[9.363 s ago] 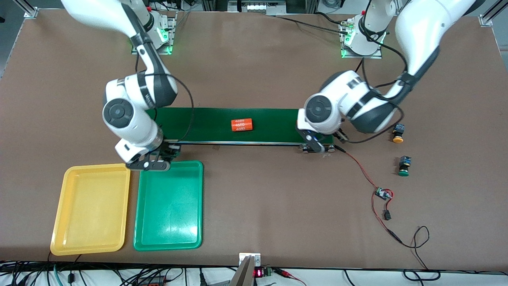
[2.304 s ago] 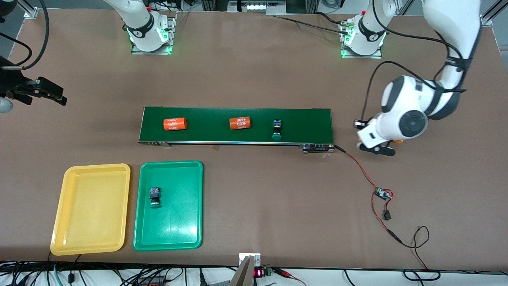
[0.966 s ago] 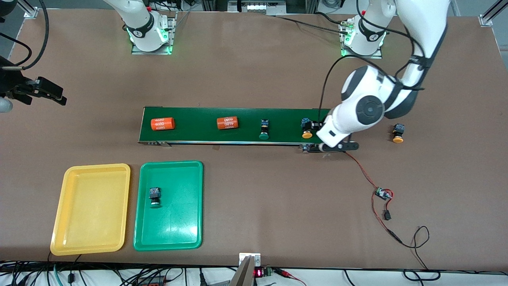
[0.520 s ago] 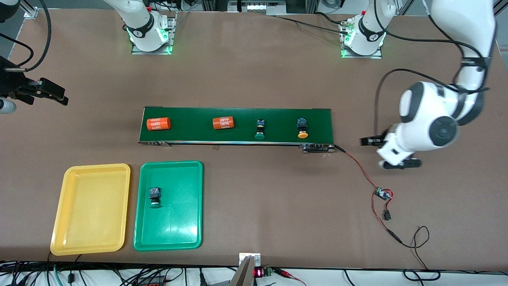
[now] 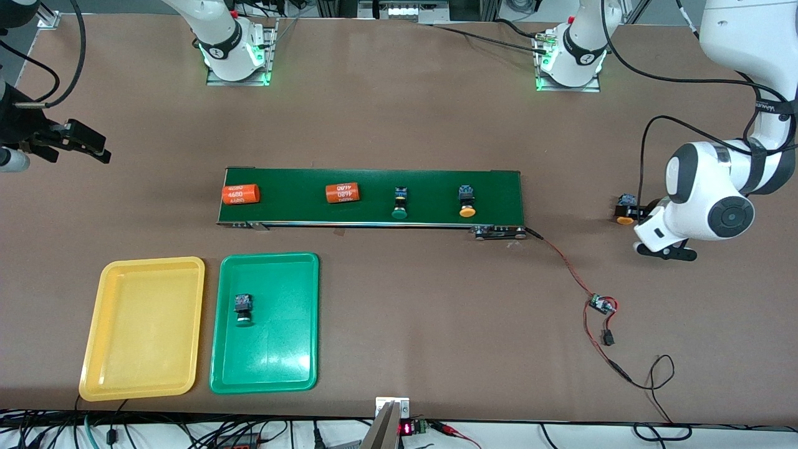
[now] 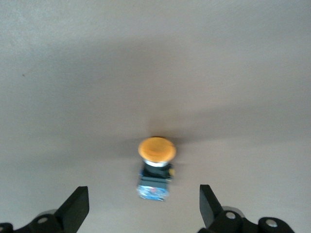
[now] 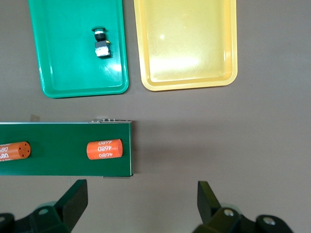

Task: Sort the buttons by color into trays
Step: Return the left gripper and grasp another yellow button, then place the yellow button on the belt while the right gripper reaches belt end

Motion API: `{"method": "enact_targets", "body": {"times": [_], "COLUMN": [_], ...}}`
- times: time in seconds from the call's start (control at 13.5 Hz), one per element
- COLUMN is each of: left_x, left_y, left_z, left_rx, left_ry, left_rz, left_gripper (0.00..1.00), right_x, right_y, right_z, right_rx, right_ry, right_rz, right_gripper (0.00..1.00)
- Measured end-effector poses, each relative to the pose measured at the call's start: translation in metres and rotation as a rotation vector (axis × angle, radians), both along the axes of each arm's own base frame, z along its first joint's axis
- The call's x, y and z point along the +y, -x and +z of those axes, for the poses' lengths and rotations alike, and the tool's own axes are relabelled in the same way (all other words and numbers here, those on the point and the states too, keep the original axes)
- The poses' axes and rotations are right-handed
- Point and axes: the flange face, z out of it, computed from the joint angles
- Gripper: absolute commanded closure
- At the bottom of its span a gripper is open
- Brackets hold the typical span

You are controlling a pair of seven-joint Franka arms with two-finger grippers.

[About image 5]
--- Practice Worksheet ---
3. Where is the orange cylinder with white print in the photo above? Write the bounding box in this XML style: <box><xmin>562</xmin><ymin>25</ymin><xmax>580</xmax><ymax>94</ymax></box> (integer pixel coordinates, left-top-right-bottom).
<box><xmin>325</xmin><ymin>182</ymin><xmax>362</xmax><ymax>205</ymax></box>
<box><xmin>222</xmin><ymin>183</ymin><xmax>261</xmax><ymax>206</ymax></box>

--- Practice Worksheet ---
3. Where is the yellow plastic tray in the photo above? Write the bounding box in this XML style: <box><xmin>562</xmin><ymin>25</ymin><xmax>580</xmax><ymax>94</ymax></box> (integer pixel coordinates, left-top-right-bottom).
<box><xmin>79</xmin><ymin>256</ymin><xmax>206</xmax><ymax>402</ymax></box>

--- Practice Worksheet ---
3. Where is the green conveyor belt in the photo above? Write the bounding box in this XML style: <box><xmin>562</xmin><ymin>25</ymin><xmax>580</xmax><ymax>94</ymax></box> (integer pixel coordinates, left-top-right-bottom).
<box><xmin>216</xmin><ymin>167</ymin><xmax>527</xmax><ymax>241</ymax></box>

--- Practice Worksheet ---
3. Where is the green plastic tray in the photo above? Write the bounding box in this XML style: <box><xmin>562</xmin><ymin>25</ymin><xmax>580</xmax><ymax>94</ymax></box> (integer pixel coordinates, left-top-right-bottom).
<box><xmin>209</xmin><ymin>251</ymin><xmax>320</xmax><ymax>395</ymax></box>

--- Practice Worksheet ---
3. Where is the red clip lead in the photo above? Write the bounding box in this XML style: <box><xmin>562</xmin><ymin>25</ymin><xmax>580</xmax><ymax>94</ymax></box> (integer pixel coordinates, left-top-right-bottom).
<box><xmin>430</xmin><ymin>421</ymin><xmax>482</xmax><ymax>449</ymax></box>

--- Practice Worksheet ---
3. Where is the silver mounting plate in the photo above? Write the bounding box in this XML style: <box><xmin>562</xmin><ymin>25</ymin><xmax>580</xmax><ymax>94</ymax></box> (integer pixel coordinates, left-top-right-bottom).
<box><xmin>375</xmin><ymin>397</ymin><xmax>411</xmax><ymax>420</ymax></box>

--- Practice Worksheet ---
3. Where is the metal box with lights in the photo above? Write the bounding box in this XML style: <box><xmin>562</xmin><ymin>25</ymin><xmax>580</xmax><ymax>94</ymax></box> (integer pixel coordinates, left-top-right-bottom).
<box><xmin>358</xmin><ymin>0</ymin><xmax>449</xmax><ymax>24</ymax></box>

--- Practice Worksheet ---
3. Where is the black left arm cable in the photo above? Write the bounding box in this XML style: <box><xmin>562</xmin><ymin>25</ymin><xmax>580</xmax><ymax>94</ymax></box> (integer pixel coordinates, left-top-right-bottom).
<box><xmin>598</xmin><ymin>0</ymin><xmax>798</xmax><ymax>203</ymax></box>

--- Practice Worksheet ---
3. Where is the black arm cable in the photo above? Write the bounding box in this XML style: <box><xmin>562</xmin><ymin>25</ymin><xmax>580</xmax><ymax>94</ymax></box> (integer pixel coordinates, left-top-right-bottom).
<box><xmin>598</xmin><ymin>0</ymin><xmax>798</xmax><ymax>203</ymax></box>
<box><xmin>0</xmin><ymin>0</ymin><xmax>87</xmax><ymax>110</ymax></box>

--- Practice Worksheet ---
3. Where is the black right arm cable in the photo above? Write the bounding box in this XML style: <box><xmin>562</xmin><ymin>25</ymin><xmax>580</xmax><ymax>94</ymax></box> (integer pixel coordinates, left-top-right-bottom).
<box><xmin>0</xmin><ymin>0</ymin><xmax>87</xmax><ymax>110</ymax></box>

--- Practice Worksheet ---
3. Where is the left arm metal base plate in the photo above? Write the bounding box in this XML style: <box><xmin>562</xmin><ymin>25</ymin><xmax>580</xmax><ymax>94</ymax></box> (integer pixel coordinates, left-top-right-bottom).
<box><xmin>535</xmin><ymin>31</ymin><xmax>602</xmax><ymax>93</ymax></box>

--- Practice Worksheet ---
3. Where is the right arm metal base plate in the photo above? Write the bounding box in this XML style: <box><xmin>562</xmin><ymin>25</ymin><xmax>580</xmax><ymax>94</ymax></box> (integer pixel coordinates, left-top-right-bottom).
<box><xmin>206</xmin><ymin>19</ymin><xmax>278</xmax><ymax>87</ymax></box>

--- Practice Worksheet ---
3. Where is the thin black cable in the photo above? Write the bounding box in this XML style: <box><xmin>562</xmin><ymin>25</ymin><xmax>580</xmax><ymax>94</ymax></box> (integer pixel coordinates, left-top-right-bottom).
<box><xmin>623</xmin><ymin>354</ymin><xmax>693</xmax><ymax>441</ymax></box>

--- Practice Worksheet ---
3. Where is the black base cable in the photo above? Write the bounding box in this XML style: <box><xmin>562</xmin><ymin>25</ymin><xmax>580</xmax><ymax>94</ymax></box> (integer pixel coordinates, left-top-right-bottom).
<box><xmin>430</xmin><ymin>17</ymin><xmax>549</xmax><ymax>54</ymax></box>

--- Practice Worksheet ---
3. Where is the grey camera pole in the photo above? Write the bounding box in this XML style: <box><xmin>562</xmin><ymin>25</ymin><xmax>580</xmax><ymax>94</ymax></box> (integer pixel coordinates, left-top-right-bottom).
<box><xmin>360</xmin><ymin>401</ymin><xmax>401</xmax><ymax>449</ymax></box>

